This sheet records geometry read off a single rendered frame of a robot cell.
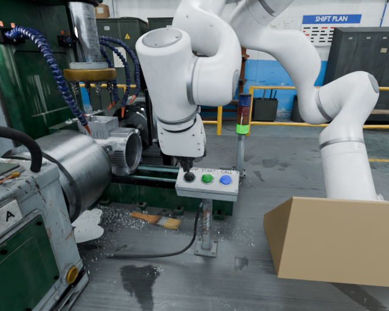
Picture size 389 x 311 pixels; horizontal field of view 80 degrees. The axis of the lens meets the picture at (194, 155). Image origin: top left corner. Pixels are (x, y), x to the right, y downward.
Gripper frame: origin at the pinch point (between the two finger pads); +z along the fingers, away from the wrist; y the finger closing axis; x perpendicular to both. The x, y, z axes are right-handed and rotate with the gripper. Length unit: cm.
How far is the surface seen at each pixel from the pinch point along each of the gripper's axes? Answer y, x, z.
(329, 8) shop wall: -185, -543, 163
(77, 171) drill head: 28.2, 5.5, -0.3
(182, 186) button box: 1.4, 3.1, 6.4
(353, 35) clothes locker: -227, -480, 189
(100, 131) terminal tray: 39.7, -21.2, 13.2
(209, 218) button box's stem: -5.7, 6.1, 18.6
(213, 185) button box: -6.9, 2.0, 6.4
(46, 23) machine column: 61, -48, -15
